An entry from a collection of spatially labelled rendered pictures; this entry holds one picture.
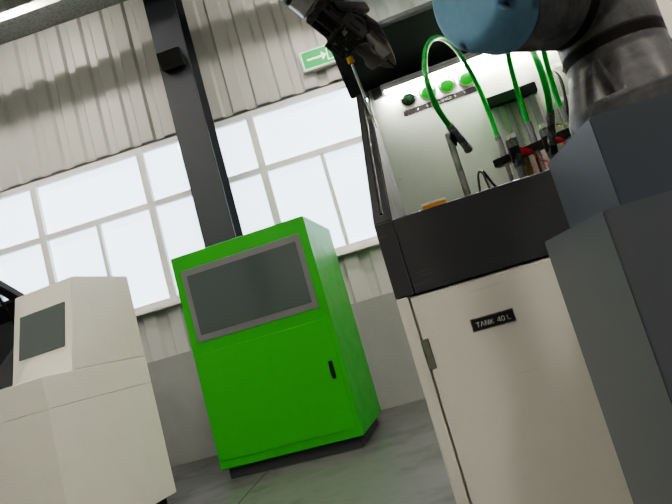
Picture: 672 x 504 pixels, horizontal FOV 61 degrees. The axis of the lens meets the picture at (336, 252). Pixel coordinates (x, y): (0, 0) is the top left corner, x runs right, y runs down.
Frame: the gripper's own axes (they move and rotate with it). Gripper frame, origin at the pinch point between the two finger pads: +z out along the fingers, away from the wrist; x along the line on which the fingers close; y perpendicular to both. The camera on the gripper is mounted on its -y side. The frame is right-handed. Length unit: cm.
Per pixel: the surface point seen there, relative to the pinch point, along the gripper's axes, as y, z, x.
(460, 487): 68, 53, -25
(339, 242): -264, 115, -302
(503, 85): -42, 36, -4
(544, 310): 41, 47, 1
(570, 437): 58, 62, -7
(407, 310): 44, 29, -17
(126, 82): -352, -141, -372
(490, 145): -29, 42, -15
